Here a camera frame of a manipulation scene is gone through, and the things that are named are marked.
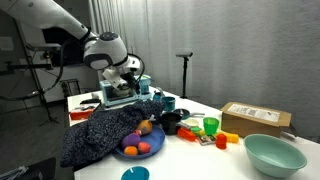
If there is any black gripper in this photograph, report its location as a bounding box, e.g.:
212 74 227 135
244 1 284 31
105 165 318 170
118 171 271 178
121 73 140 94

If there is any dark blue knitted blanket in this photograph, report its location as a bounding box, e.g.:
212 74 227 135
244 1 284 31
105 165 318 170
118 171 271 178
60 100 165 168

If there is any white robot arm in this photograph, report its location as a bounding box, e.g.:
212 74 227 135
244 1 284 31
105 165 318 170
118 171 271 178
0 0 141 93

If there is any light blue toy oven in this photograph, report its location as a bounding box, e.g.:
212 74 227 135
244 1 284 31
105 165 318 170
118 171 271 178
100 75 151 107

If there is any teal toy kettle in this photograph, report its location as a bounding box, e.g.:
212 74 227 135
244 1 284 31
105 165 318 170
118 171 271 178
153 87 164 100

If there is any teal toy pot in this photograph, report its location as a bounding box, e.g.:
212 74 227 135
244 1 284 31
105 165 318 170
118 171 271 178
162 96 175 111

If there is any brown toy potato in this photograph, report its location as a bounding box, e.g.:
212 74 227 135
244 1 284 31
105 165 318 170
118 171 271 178
137 120 152 135

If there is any purple toy fruit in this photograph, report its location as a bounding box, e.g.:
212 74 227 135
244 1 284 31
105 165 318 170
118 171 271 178
121 133 141 148

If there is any red and white box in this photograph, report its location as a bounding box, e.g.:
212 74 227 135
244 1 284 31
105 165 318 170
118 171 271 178
69 103 99 120

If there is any small black toy pan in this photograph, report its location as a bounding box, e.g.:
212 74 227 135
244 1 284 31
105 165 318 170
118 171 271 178
174 108 204 120

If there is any blue plate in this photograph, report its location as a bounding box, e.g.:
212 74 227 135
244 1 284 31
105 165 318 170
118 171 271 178
114 126 166 159

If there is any red toy strawberry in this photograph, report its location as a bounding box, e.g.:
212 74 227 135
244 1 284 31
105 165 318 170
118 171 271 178
138 142 151 154

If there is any orange toy fruit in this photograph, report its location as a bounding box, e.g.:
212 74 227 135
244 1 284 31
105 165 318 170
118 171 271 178
124 146 138 156

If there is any green plastic cup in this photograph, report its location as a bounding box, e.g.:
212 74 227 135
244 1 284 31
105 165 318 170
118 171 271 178
203 117 219 135

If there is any teal round lid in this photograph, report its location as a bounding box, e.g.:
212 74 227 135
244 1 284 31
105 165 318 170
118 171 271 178
121 166 150 180

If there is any yellow toy block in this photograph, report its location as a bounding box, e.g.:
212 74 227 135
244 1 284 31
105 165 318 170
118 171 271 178
224 132 239 143

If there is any cardboard box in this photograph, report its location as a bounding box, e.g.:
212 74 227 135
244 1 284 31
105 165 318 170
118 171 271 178
221 102 292 137

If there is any mint green bowl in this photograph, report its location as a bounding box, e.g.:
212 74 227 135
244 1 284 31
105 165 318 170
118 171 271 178
243 134 307 178

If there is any black camera on tripod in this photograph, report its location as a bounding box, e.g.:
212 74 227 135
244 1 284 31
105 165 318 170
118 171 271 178
176 52 193 99

